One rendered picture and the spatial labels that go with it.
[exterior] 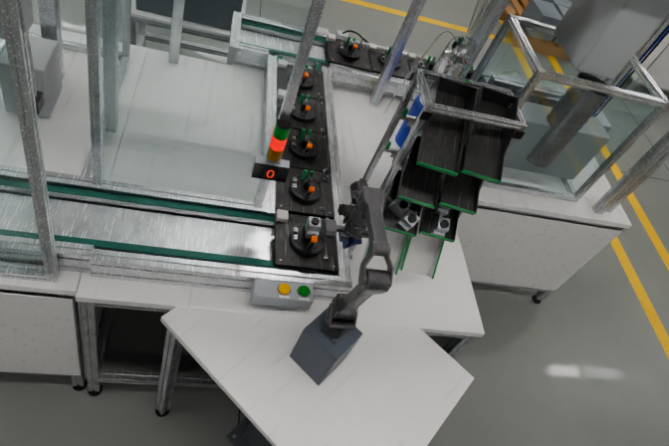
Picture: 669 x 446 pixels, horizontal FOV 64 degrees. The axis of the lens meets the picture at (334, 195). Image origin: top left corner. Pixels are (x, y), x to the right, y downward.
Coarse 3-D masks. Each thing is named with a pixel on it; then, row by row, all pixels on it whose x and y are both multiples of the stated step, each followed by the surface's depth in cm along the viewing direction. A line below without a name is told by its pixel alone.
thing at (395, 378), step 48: (192, 336) 174; (240, 336) 179; (288, 336) 184; (384, 336) 196; (240, 384) 168; (288, 384) 173; (336, 384) 178; (384, 384) 183; (432, 384) 189; (288, 432) 163; (336, 432) 168; (384, 432) 172; (432, 432) 177
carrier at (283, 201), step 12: (288, 180) 217; (300, 180) 216; (312, 180) 218; (324, 180) 223; (276, 192) 211; (288, 192) 213; (300, 192) 212; (324, 192) 219; (276, 204) 207; (288, 204) 209; (300, 204) 211; (312, 204) 212; (324, 204) 214; (324, 216) 211
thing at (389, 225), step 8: (392, 160) 194; (392, 184) 184; (392, 192) 190; (384, 200) 188; (384, 208) 185; (416, 208) 190; (384, 216) 186; (392, 216) 187; (384, 224) 186; (392, 224) 186; (416, 224) 187; (400, 232) 185; (408, 232) 187; (416, 232) 185
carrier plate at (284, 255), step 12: (300, 216) 207; (276, 228) 199; (288, 228) 201; (276, 240) 196; (288, 240) 197; (276, 252) 192; (288, 252) 194; (324, 252) 199; (336, 252) 200; (276, 264) 189; (288, 264) 190; (300, 264) 192; (312, 264) 193; (324, 264) 195; (336, 264) 197
